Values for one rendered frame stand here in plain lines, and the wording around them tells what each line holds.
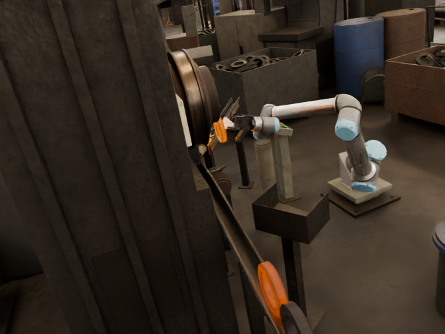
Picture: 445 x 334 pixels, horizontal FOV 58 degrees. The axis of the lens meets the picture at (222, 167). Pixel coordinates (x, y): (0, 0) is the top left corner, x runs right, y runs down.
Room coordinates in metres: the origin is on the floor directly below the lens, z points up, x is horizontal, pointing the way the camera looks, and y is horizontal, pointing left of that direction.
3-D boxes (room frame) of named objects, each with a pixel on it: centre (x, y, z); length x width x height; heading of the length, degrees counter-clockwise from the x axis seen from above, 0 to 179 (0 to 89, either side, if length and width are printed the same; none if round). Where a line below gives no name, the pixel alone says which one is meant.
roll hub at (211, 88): (1.96, 0.01, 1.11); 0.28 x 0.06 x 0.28; 13
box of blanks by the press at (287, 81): (4.61, -0.61, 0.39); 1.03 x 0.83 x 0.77; 118
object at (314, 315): (1.51, -0.26, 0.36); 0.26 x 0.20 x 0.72; 48
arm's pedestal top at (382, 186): (2.55, -0.95, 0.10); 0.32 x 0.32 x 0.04; 19
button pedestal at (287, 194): (2.76, -0.46, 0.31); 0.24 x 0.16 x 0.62; 13
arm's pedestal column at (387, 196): (2.55, -0.95, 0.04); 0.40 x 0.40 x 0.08; 19
